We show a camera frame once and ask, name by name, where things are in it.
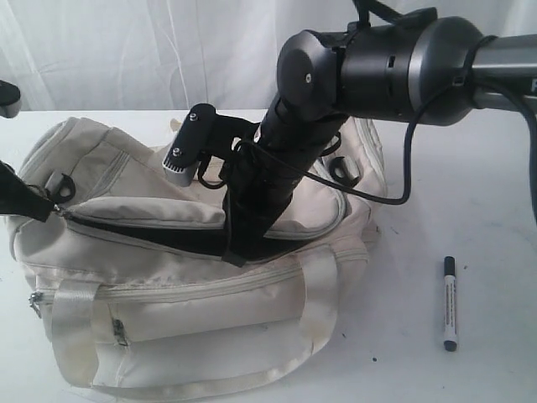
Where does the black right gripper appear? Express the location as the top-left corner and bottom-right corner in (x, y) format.
(222, 142), (302, 267)

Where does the cream white duffel bag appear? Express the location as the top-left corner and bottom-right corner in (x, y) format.
(6, 118), (386, 402)

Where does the black and white marker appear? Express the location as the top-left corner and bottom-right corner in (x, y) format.
(443, 256), (458, 352)

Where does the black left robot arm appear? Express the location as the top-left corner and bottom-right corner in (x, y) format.
(1, 81), (55, 222)

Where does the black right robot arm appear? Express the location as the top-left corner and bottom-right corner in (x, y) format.
(222, 1), (536, 266)

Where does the white backdrop curtain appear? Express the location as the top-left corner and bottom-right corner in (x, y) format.
(0, 0), (537, 113)

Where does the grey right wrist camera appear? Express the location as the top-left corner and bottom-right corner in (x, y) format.
(162, 103), (216, 187)

